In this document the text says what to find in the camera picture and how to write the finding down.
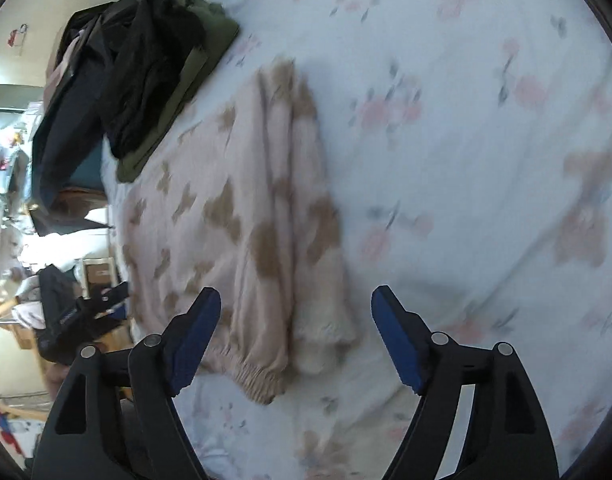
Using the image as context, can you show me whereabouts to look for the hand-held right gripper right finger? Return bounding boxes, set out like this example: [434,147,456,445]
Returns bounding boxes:
[371,285,559,480]

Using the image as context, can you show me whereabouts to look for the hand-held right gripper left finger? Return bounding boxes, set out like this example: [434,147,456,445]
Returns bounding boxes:
[31,287,222,480]

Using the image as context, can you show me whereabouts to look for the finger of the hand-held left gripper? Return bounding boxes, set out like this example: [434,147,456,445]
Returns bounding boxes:
[86,306,129,341]
[81,281,131,311]

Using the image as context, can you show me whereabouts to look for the pink bear print pants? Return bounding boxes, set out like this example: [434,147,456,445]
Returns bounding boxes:
[118,57,359,406]

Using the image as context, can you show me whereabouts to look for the person's left forearm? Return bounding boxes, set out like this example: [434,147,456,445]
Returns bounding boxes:
[43,360,72,401]

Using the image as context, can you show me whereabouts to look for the black folded pants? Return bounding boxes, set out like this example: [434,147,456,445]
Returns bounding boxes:
[98,0,207,158]

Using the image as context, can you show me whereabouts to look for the brown cardboard box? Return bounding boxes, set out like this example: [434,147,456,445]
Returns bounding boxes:
[51,187,109,236]

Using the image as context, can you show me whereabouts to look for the teal storage box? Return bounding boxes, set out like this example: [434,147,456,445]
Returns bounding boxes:
[68,157,107,188]

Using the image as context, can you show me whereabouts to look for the black shiny cloth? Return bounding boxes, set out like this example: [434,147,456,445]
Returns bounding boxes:
[33,7,137,236]

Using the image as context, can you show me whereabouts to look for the pink cloth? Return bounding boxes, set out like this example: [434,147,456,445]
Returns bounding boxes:
[43,35,82,106]

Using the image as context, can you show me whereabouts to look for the olive green folded garment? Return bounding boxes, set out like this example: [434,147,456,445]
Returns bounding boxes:
[116,0,242,183]

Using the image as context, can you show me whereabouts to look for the wall socket with red sticker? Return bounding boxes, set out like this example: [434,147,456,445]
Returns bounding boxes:
[6,22,29,48]

